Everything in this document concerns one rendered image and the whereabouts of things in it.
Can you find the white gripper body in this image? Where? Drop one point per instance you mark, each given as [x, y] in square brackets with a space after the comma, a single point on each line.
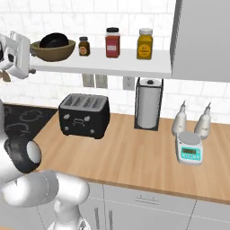
[21, 55]

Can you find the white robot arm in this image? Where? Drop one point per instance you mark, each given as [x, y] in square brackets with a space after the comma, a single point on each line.
[27, 185]

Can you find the brown wooden bowl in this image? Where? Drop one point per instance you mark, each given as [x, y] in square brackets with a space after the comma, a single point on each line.
[54, 54]

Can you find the black hob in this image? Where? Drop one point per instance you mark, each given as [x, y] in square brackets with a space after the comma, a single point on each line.
[21, 119]

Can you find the small brown jar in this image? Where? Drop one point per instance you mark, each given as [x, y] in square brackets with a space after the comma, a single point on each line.
[84, 48]

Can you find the black toaster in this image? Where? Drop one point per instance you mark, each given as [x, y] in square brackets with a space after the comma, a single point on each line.
[84, 119]

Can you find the red jar black lid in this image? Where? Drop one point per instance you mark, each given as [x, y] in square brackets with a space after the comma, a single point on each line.
[112, 45]

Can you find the black paper towel holder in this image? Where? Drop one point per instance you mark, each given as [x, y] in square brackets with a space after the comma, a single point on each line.
[137, 104]

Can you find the yellow jar white lid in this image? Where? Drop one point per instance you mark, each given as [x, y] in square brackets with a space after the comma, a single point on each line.
[145, 46]

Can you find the white paper towel roll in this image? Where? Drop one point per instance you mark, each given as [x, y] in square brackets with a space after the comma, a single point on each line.
[148, 104]

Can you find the grey cupboard door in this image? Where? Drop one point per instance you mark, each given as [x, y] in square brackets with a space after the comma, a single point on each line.
[143, 220]
[95, 197]

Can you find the white squeeze bottle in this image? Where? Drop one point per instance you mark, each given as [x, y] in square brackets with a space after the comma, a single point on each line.
[203, 124]
[179, 121]

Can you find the grey drawer front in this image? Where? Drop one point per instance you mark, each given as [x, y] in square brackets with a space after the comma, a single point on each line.
[212, 211]
[125, 196]

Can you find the teal and white kitchen scale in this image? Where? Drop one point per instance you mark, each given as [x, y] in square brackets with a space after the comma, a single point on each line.
[189, 151]

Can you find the grey wall switch plate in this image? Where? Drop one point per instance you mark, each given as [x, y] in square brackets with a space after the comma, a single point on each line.
[88, 81]
[101, 81]

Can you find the white wall shelf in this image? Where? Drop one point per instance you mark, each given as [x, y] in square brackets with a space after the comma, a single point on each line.
[104, 64]

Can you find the white wall socket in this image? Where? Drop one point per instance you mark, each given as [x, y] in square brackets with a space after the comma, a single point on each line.
[128, 83]

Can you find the grey wall cabinet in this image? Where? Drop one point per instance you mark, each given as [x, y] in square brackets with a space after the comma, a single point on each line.
[203, 42]

